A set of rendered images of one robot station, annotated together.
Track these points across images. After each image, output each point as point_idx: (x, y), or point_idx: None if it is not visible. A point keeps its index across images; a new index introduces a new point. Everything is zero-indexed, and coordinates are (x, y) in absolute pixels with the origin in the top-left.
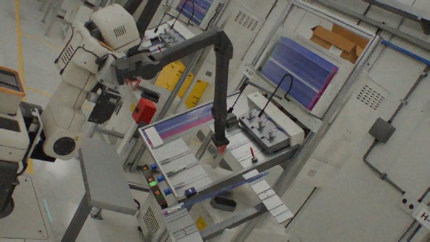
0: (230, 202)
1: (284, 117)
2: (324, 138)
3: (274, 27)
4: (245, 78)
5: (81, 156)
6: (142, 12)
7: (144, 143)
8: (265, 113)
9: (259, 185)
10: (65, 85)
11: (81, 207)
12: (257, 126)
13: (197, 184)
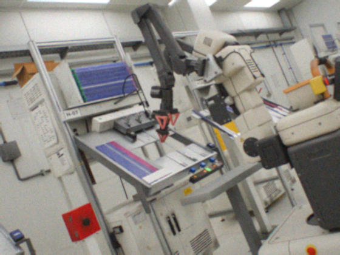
0: None
1: (128, 110)
2: None
3: (44, 71)
4: (67, 123)
5: (235, 178)
6: (158, 48)
7: (159, 188)
8: (122, 116)
9: (203, 113)
10: (255, 93)
11: (249, 215)
12: (139, 120)
13: (198, 149)
